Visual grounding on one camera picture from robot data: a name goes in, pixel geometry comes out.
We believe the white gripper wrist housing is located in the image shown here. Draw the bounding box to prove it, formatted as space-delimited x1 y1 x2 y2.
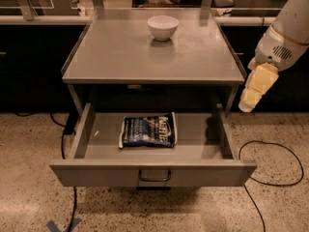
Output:
255 26 308 72

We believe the white ceramic bowl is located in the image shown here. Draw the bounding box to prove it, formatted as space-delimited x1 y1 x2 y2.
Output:
148 15 179 41

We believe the dark metal drawer handle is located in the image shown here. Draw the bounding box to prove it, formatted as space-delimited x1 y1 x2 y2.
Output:
138 170 171 182

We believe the black cable floor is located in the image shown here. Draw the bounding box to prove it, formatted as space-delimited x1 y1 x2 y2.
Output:
14 111 78 232
238 140 305 232

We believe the blue tape floor mark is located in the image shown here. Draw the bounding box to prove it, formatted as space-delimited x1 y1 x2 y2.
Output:
46 218 82 232

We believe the grey open top drawer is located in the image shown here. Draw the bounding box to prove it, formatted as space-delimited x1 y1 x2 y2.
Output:
50 103 257 188

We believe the grey metal counter cabinet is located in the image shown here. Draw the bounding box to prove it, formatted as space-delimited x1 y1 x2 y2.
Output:
63 9 245 111

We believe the blue kettle chip bag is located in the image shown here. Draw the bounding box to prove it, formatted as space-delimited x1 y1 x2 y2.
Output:
119 112 178 149

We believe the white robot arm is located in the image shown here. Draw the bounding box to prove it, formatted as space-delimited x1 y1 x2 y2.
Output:
239 0 309 113

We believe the dark cabinet row behind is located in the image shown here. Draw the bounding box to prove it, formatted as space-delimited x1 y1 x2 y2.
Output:
0 24 309 112

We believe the black cable left floor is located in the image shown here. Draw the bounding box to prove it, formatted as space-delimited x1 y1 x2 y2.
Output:
14 111 78 232

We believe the black cable right floor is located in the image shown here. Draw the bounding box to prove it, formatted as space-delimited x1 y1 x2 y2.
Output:
238 140 305 232

